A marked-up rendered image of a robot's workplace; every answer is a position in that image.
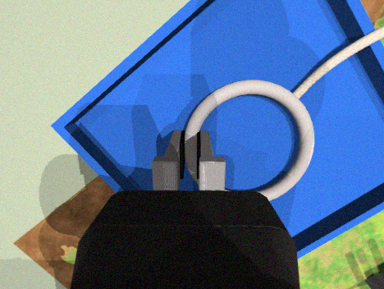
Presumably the blue tray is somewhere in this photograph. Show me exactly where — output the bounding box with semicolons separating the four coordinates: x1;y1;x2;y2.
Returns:
51;0;384;259

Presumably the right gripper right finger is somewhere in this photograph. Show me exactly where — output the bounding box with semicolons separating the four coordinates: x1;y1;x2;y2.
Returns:
197;131;226;191

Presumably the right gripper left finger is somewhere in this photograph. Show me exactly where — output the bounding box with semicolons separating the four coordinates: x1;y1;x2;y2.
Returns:
152;131;185;190

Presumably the white ring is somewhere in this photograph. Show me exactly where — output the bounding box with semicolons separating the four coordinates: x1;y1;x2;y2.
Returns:
185;80;314;201

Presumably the green grassy ground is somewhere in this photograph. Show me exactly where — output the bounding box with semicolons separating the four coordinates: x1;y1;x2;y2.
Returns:
13;0;384;289

